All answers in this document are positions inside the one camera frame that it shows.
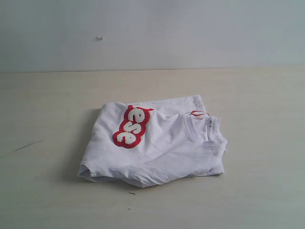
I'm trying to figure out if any white t-shirt red lettering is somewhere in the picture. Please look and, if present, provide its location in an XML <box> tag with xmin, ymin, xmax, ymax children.
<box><xmin>78</xmin><ymin>95</ymin><xmax>227</xmax><ymax>187</ymax></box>

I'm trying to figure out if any orange neck label tag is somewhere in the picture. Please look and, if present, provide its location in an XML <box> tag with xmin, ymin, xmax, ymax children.
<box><xmin>187</xmin><ymin>110</ymin><xmax>210</xmax><ymax>119</ymax></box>

